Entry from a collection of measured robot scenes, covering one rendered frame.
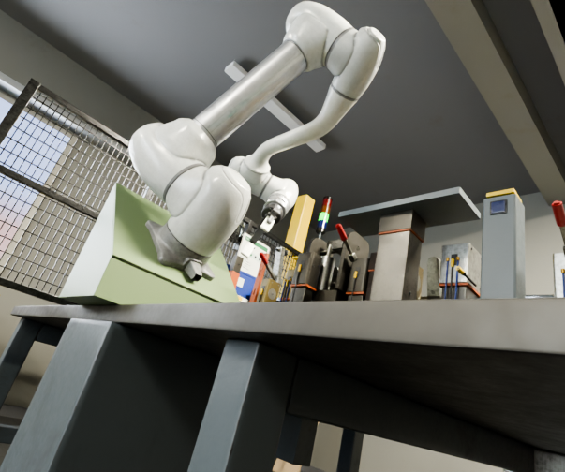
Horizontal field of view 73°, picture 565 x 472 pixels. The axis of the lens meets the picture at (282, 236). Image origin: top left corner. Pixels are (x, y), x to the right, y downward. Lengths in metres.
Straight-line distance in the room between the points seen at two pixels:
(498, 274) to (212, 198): 0.67
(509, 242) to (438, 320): 0.63
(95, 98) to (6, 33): 0.82
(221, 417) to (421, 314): 0.32
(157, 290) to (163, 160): 0.34
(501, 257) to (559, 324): 0.64
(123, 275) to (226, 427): 0.49
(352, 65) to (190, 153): 0.53
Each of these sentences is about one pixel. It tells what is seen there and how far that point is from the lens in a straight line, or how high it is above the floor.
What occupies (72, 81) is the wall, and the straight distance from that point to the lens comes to 4.41.
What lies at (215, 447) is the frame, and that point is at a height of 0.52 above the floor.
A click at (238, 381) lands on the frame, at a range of 0.55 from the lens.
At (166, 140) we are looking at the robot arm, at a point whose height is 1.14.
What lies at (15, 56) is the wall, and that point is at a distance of 4.37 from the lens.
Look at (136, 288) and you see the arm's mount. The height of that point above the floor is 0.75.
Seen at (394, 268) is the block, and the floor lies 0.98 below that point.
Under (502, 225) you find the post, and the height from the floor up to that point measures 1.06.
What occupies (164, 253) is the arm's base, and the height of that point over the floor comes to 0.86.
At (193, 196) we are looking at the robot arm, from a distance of 1.00.
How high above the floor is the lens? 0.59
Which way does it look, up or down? 23 degrees up
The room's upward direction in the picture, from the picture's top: 15 degrees clockwise
